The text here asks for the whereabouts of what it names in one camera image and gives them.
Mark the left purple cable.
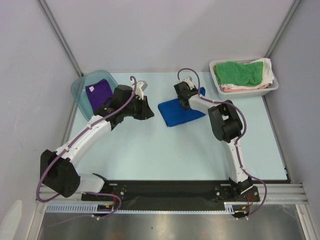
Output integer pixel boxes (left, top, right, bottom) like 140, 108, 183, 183
36, 76, 138, 221

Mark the purple cable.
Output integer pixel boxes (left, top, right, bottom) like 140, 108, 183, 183
36, 76, 138, 221
177, 67, 268, 221

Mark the aluminium rail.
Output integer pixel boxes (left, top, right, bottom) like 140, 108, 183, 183
34, 182, 310, 204

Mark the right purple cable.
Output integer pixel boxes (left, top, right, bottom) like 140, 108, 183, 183
177, 67, 268, 221

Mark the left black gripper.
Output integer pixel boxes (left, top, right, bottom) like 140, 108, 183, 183
122, 95, 154, 121

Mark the white plastic basket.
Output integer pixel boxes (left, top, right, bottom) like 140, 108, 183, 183
209, 56, 279, 100

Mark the purple microfiber towel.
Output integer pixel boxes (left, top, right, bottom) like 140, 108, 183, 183
85, 79, 113, 114

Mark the blue towel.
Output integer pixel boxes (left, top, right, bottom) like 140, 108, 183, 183
157, 98, 205, 127

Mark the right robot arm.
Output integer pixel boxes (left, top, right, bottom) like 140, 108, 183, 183
174, 81, 253, 201

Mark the green microfiber towel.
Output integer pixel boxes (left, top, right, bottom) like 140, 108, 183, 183
213, 61, 264, 87

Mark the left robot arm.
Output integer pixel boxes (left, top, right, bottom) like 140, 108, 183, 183
39, 81, 155, 200

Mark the white slotted cable duct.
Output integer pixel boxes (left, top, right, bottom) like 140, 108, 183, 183
45, 203, 235, 215

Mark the left aluminium frame post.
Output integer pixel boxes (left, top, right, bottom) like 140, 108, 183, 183
36, 0, 84, 77

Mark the translucent blue plastic tray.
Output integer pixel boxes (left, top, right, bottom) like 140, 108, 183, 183
70, 70, 118, 121

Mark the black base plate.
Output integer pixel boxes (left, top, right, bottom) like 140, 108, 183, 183
81, 180, 260, 212

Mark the white towel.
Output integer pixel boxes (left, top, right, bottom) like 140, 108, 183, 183
210, 58, 275, 92

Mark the pink towel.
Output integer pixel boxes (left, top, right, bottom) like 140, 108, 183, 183
219, 83, 271, 93

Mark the right aluminium frame post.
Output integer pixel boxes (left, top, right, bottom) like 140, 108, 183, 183
265, 0, 303, 58

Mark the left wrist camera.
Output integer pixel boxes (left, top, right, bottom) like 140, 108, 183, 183
135, 81, 148, 100

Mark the aluminium frame post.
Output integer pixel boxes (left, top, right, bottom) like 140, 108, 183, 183
265, 0, 303, 58
36, 0, 84, 77

